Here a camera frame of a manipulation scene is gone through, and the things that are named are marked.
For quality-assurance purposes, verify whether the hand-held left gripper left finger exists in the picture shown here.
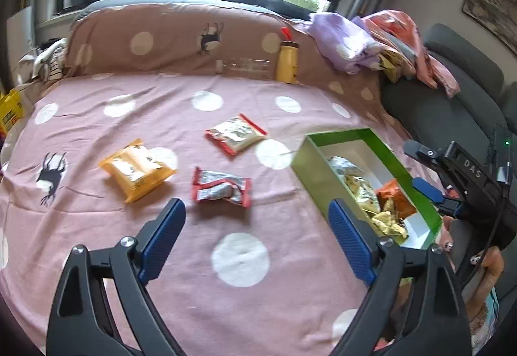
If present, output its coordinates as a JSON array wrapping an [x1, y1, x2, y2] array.
[[46, 198, 187, 356]]

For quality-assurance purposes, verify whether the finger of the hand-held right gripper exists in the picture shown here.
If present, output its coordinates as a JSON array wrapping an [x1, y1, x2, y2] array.
[[413, 177, 461, 217], [404, 139, 449, 171]]

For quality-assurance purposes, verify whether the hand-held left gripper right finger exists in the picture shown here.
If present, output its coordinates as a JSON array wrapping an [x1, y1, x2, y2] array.
[[328, 198, 473, 356]]

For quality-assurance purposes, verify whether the orange snack packet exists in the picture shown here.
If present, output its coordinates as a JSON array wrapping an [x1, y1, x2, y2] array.
[[375, 178, 417, 219]]

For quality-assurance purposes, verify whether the gold snack packet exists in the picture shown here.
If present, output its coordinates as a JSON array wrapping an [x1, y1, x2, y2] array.
[[372, 211, 409, 239]]

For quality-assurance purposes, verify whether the red snack packet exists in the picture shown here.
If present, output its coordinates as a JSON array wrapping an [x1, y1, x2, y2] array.
[[191, 166, 253, 206]]

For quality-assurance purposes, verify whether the green cardboard box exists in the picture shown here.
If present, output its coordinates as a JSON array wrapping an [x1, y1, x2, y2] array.
[[291, 128, 444, 252]]

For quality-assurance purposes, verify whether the person's right hand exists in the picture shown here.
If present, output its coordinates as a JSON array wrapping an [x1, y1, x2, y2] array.
[[443, 216, 505, 302]]

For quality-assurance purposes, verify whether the grey sofa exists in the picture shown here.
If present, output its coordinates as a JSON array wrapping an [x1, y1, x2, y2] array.
[[382, 23, 517, 187]]

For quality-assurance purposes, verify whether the orange-yellow snack packet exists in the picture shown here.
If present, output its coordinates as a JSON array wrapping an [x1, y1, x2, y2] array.
[[99, 138, 178, 204]]

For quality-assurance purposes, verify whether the yellow patterned bag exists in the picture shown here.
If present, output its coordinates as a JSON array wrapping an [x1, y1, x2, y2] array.
[[377, 50, 406, 83]]

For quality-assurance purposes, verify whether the pink polka-dot bed sheet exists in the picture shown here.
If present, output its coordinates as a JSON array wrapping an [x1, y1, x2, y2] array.
[[0, 71, 413, 356]]

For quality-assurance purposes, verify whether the pink patterned cloth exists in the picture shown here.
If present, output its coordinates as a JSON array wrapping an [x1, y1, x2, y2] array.
[[355, 9, 461, 98]]

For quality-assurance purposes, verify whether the cream red-edged snack packet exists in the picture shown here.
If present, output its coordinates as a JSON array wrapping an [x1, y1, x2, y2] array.
[[205, 113, 269, 157]]

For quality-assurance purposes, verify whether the purple cloth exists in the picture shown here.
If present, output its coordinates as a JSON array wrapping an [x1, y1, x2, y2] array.
[[309, 13, 384, 74]]

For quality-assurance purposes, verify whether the yellow bottle with red cap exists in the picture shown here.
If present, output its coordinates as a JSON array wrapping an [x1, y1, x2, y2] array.
[[275, 27, 300, 83]]

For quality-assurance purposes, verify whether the clear plastic bottle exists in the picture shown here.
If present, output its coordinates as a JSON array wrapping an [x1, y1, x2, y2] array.
[[215, 57, 271, 79]]

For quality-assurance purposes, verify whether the yellow box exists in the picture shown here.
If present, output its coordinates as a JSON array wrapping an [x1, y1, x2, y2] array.
[[0, 89, 25, 134]]

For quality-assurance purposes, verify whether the brown polka-dot quilt roll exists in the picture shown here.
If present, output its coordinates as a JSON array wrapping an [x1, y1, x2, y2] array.
[[65, 0, 384, 106]]

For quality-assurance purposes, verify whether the striped cloth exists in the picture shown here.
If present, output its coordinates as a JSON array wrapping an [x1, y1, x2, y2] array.
[[16, 37, 69, 82]]

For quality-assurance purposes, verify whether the white panel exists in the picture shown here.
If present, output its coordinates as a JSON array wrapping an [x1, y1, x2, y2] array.
[[6, 6, 35, 90]]

